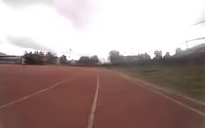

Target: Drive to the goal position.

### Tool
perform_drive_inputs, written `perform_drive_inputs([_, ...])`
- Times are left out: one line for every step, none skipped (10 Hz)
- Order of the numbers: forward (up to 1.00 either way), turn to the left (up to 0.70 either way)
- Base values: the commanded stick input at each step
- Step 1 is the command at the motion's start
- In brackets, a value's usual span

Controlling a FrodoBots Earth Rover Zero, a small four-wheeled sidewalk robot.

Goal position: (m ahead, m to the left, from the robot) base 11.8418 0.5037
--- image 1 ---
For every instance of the white painted lane line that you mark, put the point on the white painted lane line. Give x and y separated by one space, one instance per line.
94 103
170 98
30 96

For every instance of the red running track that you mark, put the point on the red running track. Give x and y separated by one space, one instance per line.
123 100

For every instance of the row of trees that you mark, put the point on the row of trees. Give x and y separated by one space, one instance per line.
40 58

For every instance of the grass strip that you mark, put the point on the grass strip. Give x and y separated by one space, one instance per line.
183 80

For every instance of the low pale building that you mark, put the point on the low pale building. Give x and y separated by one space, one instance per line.
5 59

